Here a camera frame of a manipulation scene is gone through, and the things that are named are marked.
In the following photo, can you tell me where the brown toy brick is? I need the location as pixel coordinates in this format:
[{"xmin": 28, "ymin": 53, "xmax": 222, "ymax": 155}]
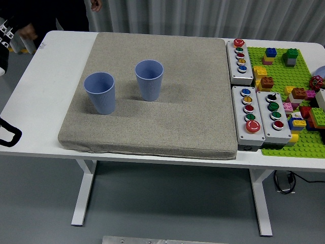
[
  {"xmin": 260, "ymin": 76, "xmax": 275, "ymax": 89},
  {"xmin": 291, "ymin": 87, "xmax": 307, "ymax": 100}
]

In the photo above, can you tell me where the person's hand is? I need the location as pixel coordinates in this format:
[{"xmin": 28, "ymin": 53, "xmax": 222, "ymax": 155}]
[
  {"xmin": 19, "ymin": 24, "xmax": 39, "ymax": 40},
  {"xmin": 90, "ymin": 0, "xmax": 103, "ymax": 13}
]

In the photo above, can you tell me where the green toy brick baseplate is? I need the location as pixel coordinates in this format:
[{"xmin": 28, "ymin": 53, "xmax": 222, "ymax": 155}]
[{"xmin": 246, "ymin": 46, "xmax": 325, "ymax": 159}]

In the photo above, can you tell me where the grey-brown fabric mat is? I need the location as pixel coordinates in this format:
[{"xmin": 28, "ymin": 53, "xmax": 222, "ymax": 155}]
[{"xmin": 57, "ymin": 32, "xmax": 238, "ymax": 161}]

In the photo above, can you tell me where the large green toy brick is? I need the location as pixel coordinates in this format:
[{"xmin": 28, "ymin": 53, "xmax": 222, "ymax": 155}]
[{"xmin": 308, "ymin": 107, "xmax": 325, "ymax": 123}]

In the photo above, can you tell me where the white table leg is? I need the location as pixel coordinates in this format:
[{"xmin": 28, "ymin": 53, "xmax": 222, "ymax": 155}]
[
  {"xmin": 71, "ymin": 159, "xmax": 98, "ymax": 227},
  {"xmin": 248, "ymin": 168, "xmax": 274, "ymax": 237}
]

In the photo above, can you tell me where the blue ribbed cup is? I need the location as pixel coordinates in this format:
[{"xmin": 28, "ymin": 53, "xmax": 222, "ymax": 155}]
[
  {"xmin": 134, "ymin": 59, "xmax": 164, "ymax": 102},
  {"xmin": 83, "ymin": 72, "xmax": 116, "ymax": 115}
]

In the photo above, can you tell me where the grey power adapter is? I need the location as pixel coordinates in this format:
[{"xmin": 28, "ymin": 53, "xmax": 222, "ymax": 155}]
[{"xmin": 275, "ymin": 172, "xmax": 292, "ymax": 193}]

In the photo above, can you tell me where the grey four-button control box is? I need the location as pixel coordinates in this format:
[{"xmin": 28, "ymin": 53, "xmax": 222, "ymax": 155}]
[{"xmin": 256, "ymin": 90, "xmax": 293, "ymax": 149}]

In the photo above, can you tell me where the red valve wheel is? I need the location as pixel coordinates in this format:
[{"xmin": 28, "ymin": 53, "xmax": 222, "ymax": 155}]
[{"xmin": 309, "ymin": 75, "xmax": 324, "ymax": 90}]

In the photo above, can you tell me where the black power cable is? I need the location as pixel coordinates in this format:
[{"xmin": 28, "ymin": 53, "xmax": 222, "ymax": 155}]
[{"xmin": 273, "ymin": 169, "xmax": 325, "ymax": 195}]

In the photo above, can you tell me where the red toy brick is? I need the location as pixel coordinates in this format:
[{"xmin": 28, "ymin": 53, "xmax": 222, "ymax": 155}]
[{"xmin": 299, "ymin": 106, "xmax": 312, "ymax": 119}]

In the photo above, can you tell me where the grey five-button control box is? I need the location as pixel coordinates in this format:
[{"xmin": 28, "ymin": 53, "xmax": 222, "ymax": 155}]
[
  {"xmin": 231, "ymin": 85, "xmax": 266, "ymax": 153},
  {"xmin": 225, "ymin": 38, "xmax": 254, "ymax": 86}
]

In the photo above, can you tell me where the white box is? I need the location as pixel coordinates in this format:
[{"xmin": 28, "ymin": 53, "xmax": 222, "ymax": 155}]
[{"xmin": 314, "ymin": 88, "xmax": 325, "ymax": 108}]

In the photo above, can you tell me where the person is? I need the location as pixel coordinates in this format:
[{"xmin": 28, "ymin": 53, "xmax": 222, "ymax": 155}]
[{"xmin": 0, "ymin": 0, "xmax": 90, "ymax": 77}]

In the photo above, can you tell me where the white curtain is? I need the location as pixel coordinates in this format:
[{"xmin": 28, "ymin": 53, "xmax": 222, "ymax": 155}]
[{"xmin": 87, "ymin": 0, "xmax": 325, "ymax": 44}]

